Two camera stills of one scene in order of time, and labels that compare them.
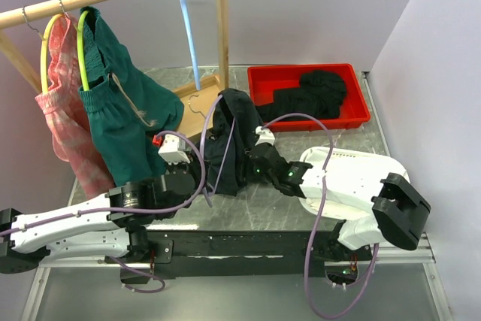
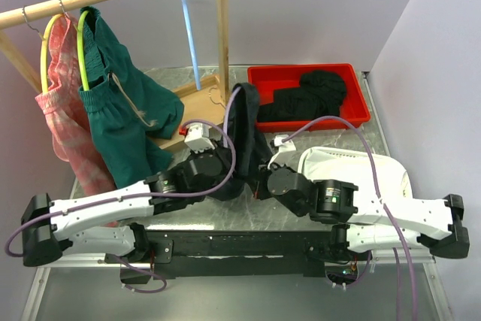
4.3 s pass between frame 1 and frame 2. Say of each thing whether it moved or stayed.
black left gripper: moved
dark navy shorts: moved
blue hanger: stayed
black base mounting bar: stayed
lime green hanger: stayed
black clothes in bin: stayed
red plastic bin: stayed
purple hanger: moved
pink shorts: stayed
